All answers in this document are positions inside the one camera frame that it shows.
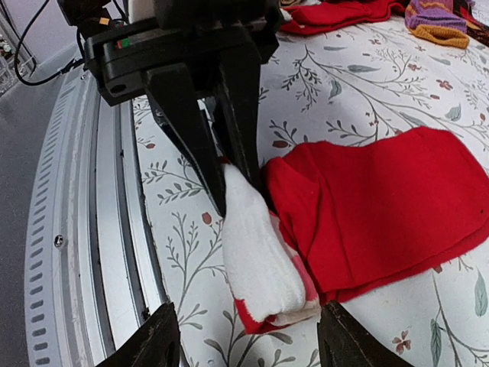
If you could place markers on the aluminium front rail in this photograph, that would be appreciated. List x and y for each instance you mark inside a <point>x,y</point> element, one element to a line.
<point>90,278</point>

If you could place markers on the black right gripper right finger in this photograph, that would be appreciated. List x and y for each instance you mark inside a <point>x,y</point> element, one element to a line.
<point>343,341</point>

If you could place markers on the single red sock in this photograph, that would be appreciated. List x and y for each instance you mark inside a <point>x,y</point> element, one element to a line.
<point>327,16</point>

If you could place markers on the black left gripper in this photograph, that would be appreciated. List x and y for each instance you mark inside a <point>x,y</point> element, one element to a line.
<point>161,33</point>

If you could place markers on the red sock pair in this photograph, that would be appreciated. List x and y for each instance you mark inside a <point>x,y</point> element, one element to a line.
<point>343,221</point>

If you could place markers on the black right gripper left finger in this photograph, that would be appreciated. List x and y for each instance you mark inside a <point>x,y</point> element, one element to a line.
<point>155,343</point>

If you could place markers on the maroon purple striped sock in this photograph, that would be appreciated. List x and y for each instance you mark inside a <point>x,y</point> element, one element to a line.
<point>435,21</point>

